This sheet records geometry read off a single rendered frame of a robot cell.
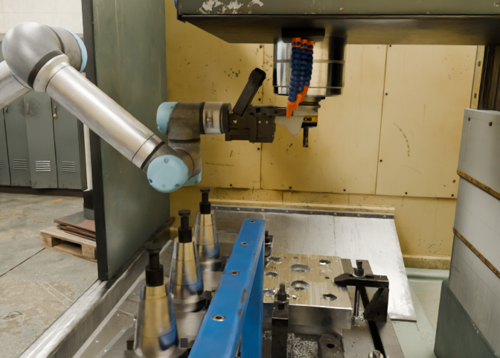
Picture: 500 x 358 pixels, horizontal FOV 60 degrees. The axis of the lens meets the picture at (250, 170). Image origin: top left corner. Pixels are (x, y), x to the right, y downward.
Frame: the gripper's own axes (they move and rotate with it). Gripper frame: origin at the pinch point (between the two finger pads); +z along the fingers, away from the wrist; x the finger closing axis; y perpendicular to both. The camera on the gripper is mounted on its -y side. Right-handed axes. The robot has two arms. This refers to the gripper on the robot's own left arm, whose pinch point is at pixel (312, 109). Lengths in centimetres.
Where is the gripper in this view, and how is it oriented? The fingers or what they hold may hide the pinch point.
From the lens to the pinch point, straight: 98.7
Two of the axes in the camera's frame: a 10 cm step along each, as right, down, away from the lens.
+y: 0.0, 9.8, 2.1
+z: 9.9, 0.2, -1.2
